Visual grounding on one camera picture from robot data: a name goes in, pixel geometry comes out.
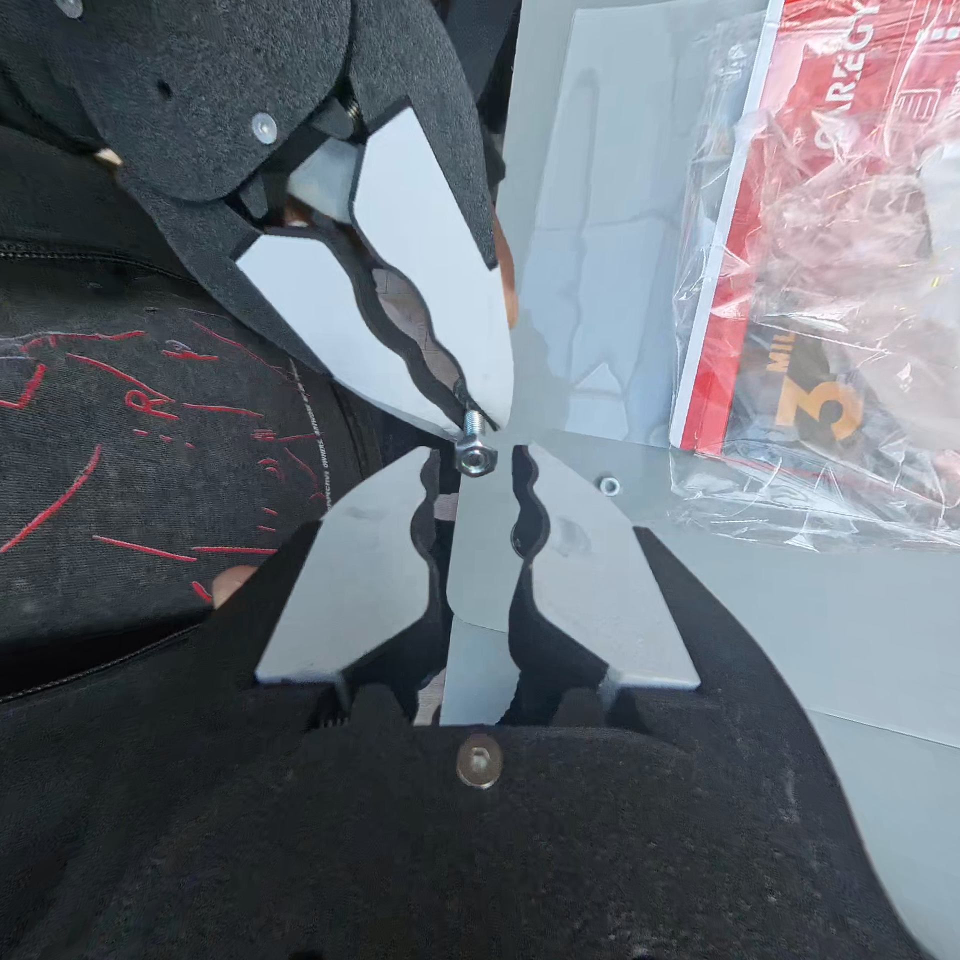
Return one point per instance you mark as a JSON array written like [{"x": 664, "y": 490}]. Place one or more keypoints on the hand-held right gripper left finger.
[{"x": 352, "y": 585}]

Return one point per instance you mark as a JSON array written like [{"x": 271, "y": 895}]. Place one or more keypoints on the silver hex nut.
[
  {"x": 474, "y": 457},
  {"x": 610, "y": 484}
]

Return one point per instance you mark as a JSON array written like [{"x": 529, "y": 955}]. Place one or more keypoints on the grey desk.
[{"x": 600, "y": 225}]

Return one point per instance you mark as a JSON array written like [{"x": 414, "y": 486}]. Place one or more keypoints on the person's left hand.
[{"x": 508, "y": 285}]

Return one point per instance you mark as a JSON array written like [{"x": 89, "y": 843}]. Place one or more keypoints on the clear plastic bag red insert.
[{"x": 840, "y": 262}]

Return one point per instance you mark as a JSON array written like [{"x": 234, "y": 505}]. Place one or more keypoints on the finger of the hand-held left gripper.
[
  {"x": 315, "y": 300},
  {"x": 435, "y": 240}
]

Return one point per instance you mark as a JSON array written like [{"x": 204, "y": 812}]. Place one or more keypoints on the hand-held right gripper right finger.
[{"x": 600, "y": 600}]

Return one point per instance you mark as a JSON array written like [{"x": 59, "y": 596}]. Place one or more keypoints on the person's black printed shirt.
[{"x": 150, "y": 450}]

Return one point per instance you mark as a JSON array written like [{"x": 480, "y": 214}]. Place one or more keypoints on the person's right hand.
[{"x": 231, "y": 586}]

